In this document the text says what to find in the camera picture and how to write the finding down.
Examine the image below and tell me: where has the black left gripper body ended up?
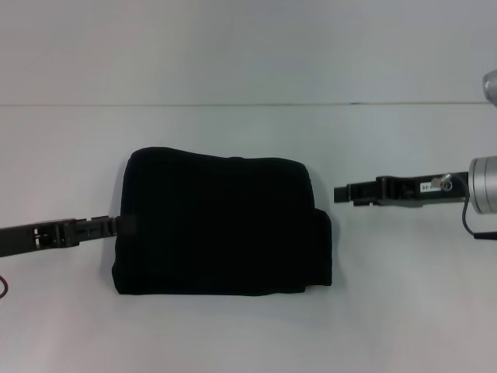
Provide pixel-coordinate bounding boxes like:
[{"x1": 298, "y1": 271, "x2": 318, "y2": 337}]
[{"x1": 0, "y1": 218, "x2": 82, "y2": 259}]

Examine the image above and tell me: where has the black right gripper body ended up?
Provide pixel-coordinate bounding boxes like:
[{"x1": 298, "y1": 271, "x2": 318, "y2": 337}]
[{"x1": 374, "y1": 172, "x2": 472, "y2": 210}]

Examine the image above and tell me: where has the black t-shirt with white print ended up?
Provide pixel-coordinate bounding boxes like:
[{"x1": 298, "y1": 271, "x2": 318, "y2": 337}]
[{"x1": 110, "y1": 146, "x2": 335, "y2": 298}]

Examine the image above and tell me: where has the silver cable connector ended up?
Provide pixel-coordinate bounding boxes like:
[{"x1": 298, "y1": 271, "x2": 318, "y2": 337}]
[{"x1": 429, "y1": 173, "x2": 454, "y2": 192}]

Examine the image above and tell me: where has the black cable with silver plug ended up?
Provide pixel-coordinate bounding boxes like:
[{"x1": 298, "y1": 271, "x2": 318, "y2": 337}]
[{"x1": 461, "y1": 197, "x2": 497, "y2": 242}]

